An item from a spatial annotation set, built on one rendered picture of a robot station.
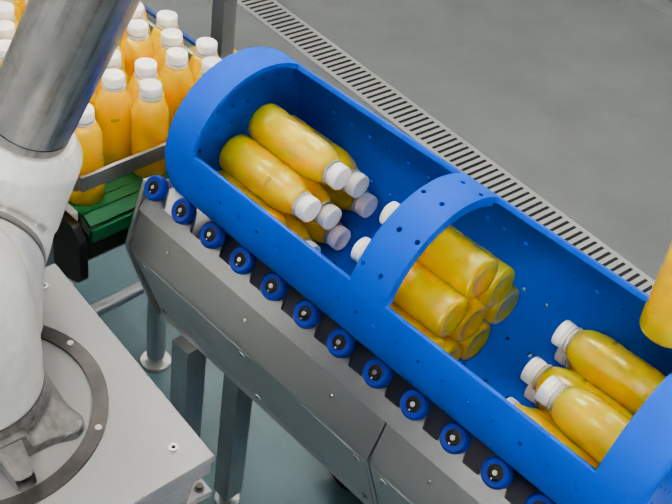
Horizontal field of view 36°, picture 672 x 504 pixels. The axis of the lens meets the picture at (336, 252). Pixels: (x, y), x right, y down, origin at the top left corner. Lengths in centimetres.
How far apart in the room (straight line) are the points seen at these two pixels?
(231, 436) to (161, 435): 104
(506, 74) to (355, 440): 283
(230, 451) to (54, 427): 111
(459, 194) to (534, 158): 238
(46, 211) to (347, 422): 59
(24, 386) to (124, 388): 16
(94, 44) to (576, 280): 76
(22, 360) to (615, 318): 80
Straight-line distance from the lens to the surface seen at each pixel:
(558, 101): 413
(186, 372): 199
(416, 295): 140
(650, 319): 124
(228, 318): 169
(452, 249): 141
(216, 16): 224
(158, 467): 122
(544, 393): 134
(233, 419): 224
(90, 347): 134
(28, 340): 114
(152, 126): 182
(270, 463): 258
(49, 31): 110
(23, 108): 116
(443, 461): 147
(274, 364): 163
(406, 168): 163
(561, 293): 153
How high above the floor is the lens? 205
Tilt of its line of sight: 41 degrees down
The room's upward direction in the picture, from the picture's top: 10 degrees clockwise
